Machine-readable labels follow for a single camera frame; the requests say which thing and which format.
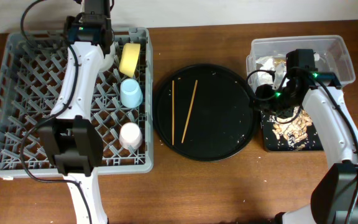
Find grey round plate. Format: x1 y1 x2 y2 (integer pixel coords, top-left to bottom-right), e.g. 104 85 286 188
99 43 116 72

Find pink plastic cup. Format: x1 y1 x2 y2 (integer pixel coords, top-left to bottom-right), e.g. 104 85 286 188
119 123 143 149

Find blue plastic cup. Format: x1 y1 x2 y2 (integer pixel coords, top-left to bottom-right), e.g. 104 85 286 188
120 78 143 108

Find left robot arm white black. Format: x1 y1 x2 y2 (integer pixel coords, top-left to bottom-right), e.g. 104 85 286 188
38 1 116 223

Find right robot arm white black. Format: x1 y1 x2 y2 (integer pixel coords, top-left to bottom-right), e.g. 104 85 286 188
250 49 358 223

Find round black tray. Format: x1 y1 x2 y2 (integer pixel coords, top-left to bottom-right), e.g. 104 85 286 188
152 63 259 161

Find clear plastic waste bin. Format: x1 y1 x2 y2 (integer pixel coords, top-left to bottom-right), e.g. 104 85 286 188
246 35 356 91

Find black rectangular tray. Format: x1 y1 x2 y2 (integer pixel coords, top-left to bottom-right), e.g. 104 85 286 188
260 112 323 152

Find yellow bowl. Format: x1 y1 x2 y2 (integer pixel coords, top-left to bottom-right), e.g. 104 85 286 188
119 43 141 78

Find grey plastic dishwasher rack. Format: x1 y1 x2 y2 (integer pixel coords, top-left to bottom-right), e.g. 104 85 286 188
0 27 154 179

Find crumpled white paper napkin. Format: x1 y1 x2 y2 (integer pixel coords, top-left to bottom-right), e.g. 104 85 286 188
256 56 287 88

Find wooden chopstick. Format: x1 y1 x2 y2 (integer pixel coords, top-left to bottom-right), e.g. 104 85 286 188
172 80 175 146
181 80 198 143

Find food scraps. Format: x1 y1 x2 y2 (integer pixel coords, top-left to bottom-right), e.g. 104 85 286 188
269 106 313 151

